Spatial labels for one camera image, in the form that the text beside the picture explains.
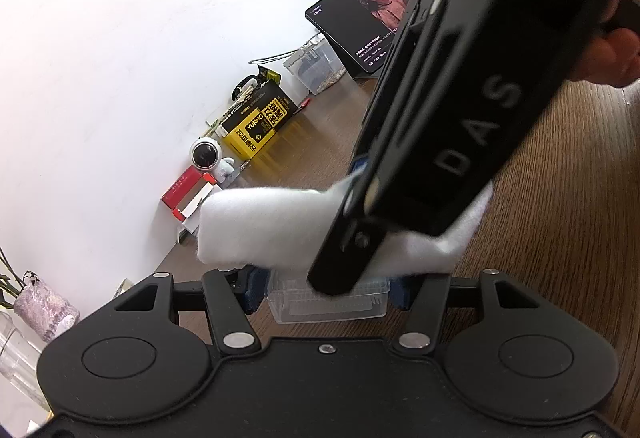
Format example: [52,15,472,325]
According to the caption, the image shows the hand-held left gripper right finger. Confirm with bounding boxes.
[390,269,543,359]

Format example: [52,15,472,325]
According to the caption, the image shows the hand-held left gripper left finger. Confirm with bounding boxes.
[114,268,273,360]

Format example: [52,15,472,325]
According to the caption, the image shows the clear plastic floss pick box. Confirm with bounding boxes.
[265,268,391,325]

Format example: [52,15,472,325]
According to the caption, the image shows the white cleaning cloth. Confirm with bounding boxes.
[196,181,496,280]

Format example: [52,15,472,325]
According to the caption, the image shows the clear lidded storage container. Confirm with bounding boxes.
[282,32,347,96]

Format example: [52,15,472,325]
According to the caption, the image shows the person's right hand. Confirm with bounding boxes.
[567,0,640,90]

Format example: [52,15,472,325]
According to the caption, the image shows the open red white box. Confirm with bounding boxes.
[171,173,221,235]

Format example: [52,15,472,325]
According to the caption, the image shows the yellow black box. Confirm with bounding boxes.
[220,78,296,159]

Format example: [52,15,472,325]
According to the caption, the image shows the black tablet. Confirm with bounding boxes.
[305,0,425,80]

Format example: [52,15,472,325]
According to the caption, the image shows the closed red box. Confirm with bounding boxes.
[161,167,203,209]

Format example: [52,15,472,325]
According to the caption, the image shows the black wristband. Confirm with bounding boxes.
[231,74,258,102]

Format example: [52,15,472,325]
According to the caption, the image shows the wrapped chopsticks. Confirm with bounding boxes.
[206,96,251,139]

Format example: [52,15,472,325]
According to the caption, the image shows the white astronaut figure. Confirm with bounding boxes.
[189,136,237,185]

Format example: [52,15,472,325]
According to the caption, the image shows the clear glass vase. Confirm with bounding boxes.
[0,311,51,411]

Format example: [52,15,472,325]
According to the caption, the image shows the thin metal wire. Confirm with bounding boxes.
[248,31,321,65]

